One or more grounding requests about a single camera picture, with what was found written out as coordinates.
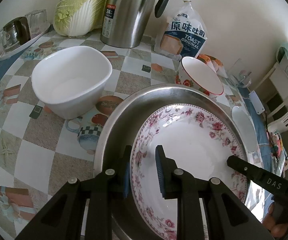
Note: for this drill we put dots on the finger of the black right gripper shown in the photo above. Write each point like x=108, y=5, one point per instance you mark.
x=272, y=183

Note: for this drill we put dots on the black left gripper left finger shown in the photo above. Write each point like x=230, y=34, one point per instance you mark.
x=116, y=191

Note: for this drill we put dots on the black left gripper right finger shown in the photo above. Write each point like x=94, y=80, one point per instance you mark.
x=176, y=183

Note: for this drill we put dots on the floral rimmed white plate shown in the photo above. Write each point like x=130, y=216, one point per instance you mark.
x=199, y=142

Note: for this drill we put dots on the white round shallow bowl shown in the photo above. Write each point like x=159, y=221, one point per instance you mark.
x=246, y=129

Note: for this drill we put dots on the strawberry pattern red-rimmed bowl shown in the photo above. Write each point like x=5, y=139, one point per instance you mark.
x=195, y=74

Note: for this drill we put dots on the person's right hand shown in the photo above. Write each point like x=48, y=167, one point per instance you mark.
x=277, y=230

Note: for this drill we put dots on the colourful toy bundle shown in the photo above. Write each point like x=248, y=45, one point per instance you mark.
x=278, y=154

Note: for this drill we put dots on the white square ceramic bowl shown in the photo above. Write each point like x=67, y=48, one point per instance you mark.
x=70, y=81

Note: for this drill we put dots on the clear glass measuring jug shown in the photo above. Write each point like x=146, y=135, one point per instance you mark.
x=239, y=75

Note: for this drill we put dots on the orange white snack packet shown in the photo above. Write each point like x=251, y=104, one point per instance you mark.
x=218, y=67

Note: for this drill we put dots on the toast bread bag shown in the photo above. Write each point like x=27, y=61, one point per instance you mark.
x=182, y=34

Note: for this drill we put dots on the napa cabbage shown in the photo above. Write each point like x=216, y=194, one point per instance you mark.
x=78, y=17

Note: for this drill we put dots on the stainless steel thermos jug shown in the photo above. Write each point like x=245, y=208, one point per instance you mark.
x=125, y=21

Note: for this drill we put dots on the upturned clear glass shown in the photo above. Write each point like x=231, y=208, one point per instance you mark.
x=37, y=22

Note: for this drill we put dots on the dark tinted glass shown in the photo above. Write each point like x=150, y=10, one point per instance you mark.
x=17, y=31

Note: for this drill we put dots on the clear glass cup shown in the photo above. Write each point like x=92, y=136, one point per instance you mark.
x=3, y=40

